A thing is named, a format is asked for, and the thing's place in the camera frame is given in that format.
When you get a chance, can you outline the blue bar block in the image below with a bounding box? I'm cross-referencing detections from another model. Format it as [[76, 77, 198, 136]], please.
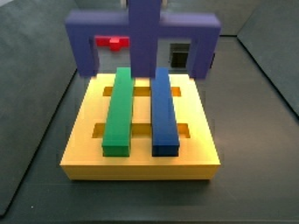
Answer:
[[150, 67, 180, 157]]

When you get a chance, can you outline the green bar block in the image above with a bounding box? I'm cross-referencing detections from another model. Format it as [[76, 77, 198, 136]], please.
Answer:
[[101, 67, 134, 157]]

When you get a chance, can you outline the yellow slotted board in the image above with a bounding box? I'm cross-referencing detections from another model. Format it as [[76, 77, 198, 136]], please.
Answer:
[[59, 73, 220, 180]]

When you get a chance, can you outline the red interlocking block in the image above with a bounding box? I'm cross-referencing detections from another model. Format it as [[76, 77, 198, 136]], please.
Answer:
[[94, 36, 129, 52]]

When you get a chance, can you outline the purple interlocking block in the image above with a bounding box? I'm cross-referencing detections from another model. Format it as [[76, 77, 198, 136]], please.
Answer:
[[65, 0, 220, 79]]

